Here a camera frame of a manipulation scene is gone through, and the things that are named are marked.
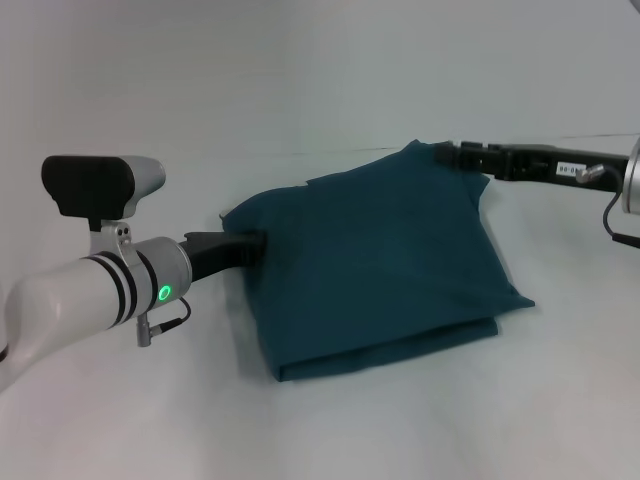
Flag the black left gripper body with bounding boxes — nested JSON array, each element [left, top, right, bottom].
[[182, 229, 251, 287]]

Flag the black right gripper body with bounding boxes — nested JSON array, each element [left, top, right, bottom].
[[497, 143, 632, 194]]

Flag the teal blue shirt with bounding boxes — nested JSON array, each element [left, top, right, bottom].
[[219, 139, 537, 384]]

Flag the right arm cable with plug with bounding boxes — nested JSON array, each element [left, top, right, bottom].
[[574, 163, 640, 247]]

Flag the arm cable with plug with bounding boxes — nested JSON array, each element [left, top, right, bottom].
[[574, 163, 640, 247], [135, 298, 193, 349]]

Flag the left arm cable with plug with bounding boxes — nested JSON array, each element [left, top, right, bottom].
[[135, 298, 193, 349]]

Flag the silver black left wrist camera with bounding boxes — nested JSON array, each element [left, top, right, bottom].
[[41, 154, 168, 235]]

